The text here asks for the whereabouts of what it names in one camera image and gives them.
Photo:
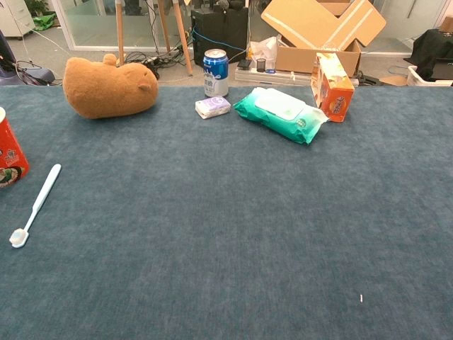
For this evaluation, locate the light blue toothbrush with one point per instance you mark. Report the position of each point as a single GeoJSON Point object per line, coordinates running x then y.
{"type": "Point", "coordinates": [39, 198]}

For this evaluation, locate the blue table cloth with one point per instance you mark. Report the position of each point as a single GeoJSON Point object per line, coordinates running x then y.
{"type": "Point", "coordinates": [247, 230]}

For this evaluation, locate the small purple tissue pack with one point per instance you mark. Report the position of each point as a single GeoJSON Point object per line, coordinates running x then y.
{"type": "Point", "coordinates": [212, 107]}

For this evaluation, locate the green wet wipes pack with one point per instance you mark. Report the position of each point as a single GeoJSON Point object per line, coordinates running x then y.
{"type": "Point", "coordinates": [279, 115]}

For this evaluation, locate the blue and white drink can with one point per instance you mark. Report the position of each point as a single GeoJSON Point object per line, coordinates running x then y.
{"type": "Point", "coordinates": [216, 74]}

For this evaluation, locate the small black device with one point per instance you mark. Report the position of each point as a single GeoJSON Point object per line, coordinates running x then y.
{"type": "Point", "coordinates": [244, 64]}

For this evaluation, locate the black mesh pen holder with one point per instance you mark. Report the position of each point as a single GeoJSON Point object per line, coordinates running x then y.
{"type": "Point", "coordinates": [261, 65]}

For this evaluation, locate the white plastic bag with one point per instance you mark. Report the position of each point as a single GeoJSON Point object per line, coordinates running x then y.
{"type": "Point", "coordinates": [263, 47]}

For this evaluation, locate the orange cardboard snack box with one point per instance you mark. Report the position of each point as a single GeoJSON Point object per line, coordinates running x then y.
{"type": "Point", "coordinates": [334, 95]}

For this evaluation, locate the black computer tower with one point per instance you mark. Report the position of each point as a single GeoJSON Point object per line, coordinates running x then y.
{"type": "Point", "coordinates": [219, 32]}

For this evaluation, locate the wooden easel legs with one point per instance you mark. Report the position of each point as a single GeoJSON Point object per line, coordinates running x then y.
{"type": "Point", "coordinates": [182, 35]}

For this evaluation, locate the brown capybara plush toy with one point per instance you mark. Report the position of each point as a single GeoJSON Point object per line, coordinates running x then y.
{"type": "Point", "coordinates": [109, 88]}

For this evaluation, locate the open brown cardboard box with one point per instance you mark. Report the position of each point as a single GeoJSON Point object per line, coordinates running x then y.
{"type": "Point", "coordinates": [318, 21]}

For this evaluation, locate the flat brown cardboard piece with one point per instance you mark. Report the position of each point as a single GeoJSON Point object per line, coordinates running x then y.
{"type": "Point", "coordinates": [393, 80]}

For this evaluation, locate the dark blue machine body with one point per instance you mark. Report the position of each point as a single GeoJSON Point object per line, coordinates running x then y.
{"type": "Point", "coordinates": [39, 74]}

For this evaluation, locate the white plastic crate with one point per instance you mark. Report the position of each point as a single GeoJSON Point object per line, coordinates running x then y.
{"type": "Point", "coordinates": [417, 78]}

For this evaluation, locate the red paper noodle cup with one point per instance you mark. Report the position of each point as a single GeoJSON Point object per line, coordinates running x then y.
{"type": "Point", "coordinates": [12, 156]}

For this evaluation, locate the green bag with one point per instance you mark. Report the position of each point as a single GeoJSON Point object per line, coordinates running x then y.
{"type": "Point", "coordinates": [44, 22]}

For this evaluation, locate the black cloth covered object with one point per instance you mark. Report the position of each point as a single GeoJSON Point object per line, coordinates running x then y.
{"type": "Point", "coordinates": [431, 46]}

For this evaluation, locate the green potted plant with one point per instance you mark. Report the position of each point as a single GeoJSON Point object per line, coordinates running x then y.
{"type": "Point", "coordinates": [37, 6]}

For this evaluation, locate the white cabinet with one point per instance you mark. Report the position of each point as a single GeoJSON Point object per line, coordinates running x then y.
{"type": "Point", "coordinates": [14, 17]}

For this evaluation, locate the black metal bracket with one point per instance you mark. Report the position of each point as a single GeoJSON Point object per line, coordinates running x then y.
{"type": "Point", "coordinates": [368, 79]}

